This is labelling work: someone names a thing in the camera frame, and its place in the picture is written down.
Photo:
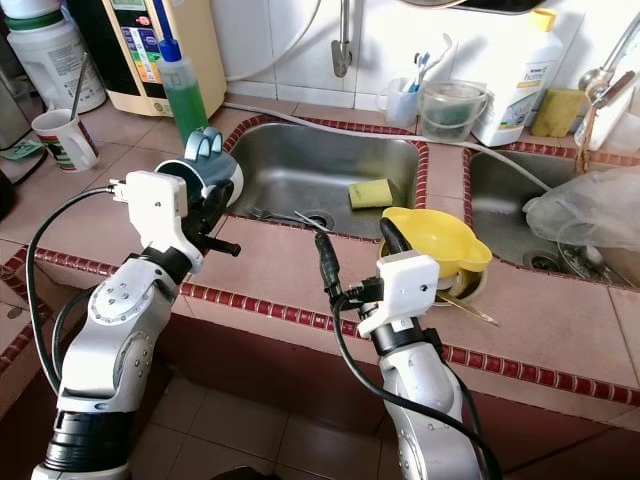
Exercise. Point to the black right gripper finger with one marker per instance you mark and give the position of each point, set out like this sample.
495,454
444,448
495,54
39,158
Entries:
332,268
394,237

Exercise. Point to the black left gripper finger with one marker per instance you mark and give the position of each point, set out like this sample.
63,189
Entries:
222,248

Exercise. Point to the yellow plastic bowl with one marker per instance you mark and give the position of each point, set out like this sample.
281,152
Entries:
450,238

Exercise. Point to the teal and white mug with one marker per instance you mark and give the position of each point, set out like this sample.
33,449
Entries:
205,165

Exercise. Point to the metal fork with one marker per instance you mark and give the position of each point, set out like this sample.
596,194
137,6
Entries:
295,217

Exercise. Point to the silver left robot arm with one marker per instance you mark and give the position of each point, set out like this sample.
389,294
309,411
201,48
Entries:
110,340

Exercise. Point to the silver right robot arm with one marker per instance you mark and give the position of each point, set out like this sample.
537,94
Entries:
425,410

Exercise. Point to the yellow dish sponge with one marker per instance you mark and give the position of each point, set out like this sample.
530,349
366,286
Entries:
372,194

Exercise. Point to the stainless steel bowl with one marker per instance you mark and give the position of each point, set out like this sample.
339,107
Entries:
460,285

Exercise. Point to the gold metal spoon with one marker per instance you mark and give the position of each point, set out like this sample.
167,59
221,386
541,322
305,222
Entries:
470,310

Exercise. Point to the steel sink basin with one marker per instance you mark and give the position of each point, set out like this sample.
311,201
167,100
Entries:
300,165
495,195

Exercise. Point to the green dish soap bottle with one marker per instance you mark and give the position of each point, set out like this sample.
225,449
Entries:
185,105

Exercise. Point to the small translucent cup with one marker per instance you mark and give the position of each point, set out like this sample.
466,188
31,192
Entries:
400,103

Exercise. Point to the clear plastic bucket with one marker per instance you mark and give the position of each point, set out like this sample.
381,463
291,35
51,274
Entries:
453,112

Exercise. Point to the white printed mug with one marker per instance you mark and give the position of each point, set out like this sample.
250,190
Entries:
68,145

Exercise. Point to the beige water purifier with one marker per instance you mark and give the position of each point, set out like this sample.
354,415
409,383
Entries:
200,60

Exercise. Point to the blue toothbrush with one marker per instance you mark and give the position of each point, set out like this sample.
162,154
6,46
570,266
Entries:
418,72

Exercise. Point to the clear plastic bag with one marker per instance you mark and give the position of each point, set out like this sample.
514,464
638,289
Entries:
585,208

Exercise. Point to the white bottle with yellow cap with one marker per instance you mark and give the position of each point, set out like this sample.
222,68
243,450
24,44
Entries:
518,85

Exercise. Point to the black round appliance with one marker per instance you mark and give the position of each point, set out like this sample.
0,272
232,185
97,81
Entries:
6,190

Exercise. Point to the ochre sponge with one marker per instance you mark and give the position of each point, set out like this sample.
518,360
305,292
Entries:
558,112

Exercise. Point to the large white plastic jar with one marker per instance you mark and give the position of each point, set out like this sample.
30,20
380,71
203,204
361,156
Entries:
50,65

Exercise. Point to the dark hanging wok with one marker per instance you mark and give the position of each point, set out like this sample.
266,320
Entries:
475,5

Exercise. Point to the chrome sink faucet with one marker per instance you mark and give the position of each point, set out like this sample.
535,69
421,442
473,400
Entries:
605,85

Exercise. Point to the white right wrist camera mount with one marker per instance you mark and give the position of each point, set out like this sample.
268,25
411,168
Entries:
405,285

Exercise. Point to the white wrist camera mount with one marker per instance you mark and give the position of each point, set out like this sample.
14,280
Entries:
155,210
405,285

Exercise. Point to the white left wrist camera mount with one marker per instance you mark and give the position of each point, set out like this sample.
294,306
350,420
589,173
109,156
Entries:
155,210

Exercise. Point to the chrome wall tap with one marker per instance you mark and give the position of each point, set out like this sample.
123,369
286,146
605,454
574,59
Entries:
342,50

